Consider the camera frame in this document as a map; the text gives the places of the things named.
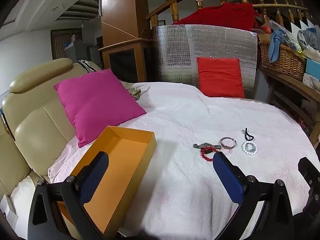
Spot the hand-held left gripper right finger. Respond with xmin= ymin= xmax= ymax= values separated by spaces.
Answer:
xmin=212 ymin=151 xmax=294 ymax=240

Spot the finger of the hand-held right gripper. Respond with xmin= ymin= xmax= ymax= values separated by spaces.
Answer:
xmin=298 ymin=156 xmax=320 ymax=213

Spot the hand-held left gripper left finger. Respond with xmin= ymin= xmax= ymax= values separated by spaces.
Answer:
xmin=27 ymin=151 xmax=110 ymax=240

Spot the silver bangle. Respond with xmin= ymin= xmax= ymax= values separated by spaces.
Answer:
xmin=220 ymin=137 xmax=237 ymax=149

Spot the white bead bracelet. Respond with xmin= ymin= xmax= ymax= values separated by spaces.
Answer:
xmin=241 ymin=141 xmax=258 ymax=155

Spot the orange cardboard box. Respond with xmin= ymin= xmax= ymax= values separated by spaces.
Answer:
xmin=57 ymin=126 xmax=157 ymax=239

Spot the red bead bracelet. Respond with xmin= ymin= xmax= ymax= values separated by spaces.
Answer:
xmin=200 ymin=147 xmax=218 ymax=162

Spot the metal wristwatch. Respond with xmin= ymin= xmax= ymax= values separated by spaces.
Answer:
xmin=193 ymin=142 xmax=221 ymax=150

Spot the magenta cushion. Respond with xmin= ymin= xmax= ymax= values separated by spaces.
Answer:
xmin=54 ymin=69 xmax=147 ymax=148

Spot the white embossed towel blanket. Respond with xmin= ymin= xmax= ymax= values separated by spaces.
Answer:
xmin=47 ymin=81 xmax=320 ymax=240

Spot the beige leather sofa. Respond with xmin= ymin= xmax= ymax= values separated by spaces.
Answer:
xmin=0 ymin=58 xmax=103 ymax=240

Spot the small floral cloth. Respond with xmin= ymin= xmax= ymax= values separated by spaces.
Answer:
xmin=127 ymin=87 xmax=142 ymax=98

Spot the wooden side shelf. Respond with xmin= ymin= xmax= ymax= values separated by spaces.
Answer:
xmin=259 ymin=64 xmax=320 ymax=148

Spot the red cushion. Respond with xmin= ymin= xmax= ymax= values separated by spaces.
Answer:
xmin=196 ymin=57 xmax=246 ymax=98

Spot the striped cloth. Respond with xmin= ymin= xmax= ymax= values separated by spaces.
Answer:
xmin=77 ymin=60 xmax=97 ymax=73

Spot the teal box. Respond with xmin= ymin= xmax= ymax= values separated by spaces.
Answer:
xmin=305 ymin=58 xmax=320 ymax=81

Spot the wicker basket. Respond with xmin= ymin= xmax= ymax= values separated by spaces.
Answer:
xmin=258 ymin=41 xmax=308 ymax=82

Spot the white refrigerator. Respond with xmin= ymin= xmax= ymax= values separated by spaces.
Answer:
xmin=64 ymin=39 xmax=88 ymax=62

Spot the silver foil insulation sheet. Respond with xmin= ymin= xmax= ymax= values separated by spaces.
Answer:
xmin=152 ymin=24 xmax=258 ymax=100

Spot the clear plastic bag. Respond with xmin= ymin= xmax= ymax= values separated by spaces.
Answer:
xmin=297 ymin=29 xmax=320 ymax=51

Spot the blue cloth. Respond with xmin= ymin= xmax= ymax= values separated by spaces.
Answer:
xmin=268 ymin=29 xmax=288 ymax=63

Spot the wooden pillar cabinet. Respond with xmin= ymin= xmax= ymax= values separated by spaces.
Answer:
xmin=98 ymin=0 xmax=153 ymax=83

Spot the red blanket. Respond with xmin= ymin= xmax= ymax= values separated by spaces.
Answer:
xmin=173 ymin=3 xmax=257 ymax=32

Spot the wooden stair railing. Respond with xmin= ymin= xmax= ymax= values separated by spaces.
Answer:
xmin=146 ymin=0 xmax=313 ymax=28

